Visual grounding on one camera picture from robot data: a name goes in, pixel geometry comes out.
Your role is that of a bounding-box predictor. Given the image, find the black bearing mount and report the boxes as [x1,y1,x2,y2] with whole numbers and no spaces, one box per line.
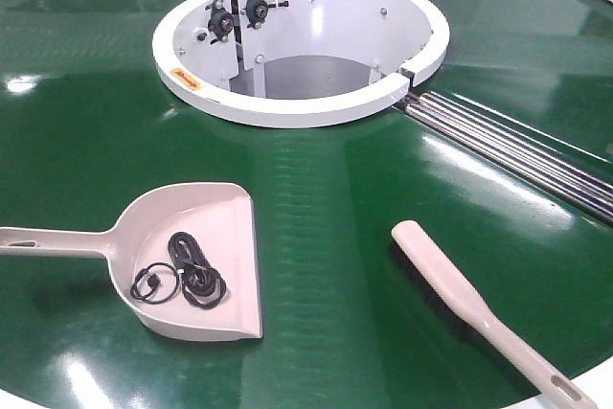
[240,0,289,29]
[204,0,235,44]

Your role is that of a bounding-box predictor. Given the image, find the black cable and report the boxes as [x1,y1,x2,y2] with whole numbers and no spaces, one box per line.
[129,231,228,310]

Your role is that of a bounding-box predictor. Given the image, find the chrome roller bars right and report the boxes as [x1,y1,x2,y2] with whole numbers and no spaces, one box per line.
[395,92,612,224]

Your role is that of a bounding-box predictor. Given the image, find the left black bearing mount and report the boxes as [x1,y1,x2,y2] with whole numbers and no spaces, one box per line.
[204,0,235,44]

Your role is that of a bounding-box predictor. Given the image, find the beige plastic dustpan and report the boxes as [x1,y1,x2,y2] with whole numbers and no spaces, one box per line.
[1,182,263,342]

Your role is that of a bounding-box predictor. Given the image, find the beige hand brush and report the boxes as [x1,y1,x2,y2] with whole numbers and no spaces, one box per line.
[391,220,597,408]

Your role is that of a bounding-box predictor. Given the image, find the right black bearing mount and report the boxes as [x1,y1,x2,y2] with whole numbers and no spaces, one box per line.
[240,0,289,29]

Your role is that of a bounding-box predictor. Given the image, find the white inner conveyor ring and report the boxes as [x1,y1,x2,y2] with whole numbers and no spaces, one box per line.
[151,0,451,129]

